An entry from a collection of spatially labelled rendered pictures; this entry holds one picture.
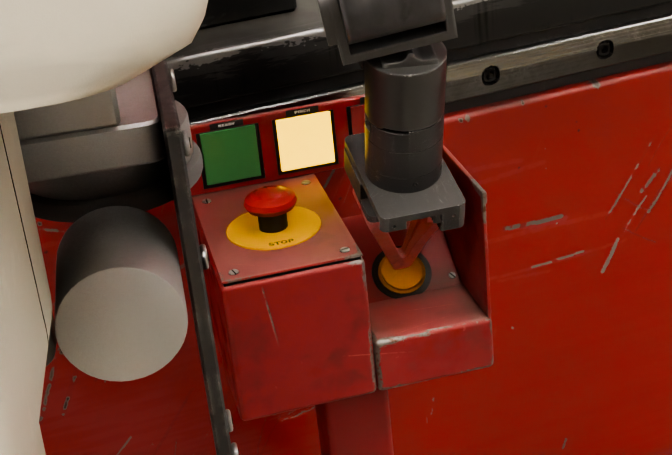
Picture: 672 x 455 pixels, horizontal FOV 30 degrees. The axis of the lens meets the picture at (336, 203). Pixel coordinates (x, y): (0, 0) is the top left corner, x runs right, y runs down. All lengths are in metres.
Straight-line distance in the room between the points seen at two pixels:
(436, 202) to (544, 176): 0.34
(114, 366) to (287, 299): 0.48
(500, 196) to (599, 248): 0.14
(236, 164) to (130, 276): 0.60
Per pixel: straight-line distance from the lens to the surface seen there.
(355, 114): 1.02
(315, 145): 1.02
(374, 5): 0.82
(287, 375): 0.93
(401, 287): 0.99
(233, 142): 1.01
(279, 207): 0.92
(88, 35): 0.25
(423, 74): 0.85
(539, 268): 1.27
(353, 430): 1.04
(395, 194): 0.91
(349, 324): 0.92
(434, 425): 1.31
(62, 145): 0.45
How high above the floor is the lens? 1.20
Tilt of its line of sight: 25 degrees down
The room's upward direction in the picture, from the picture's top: 6 degrees counter-clockwise
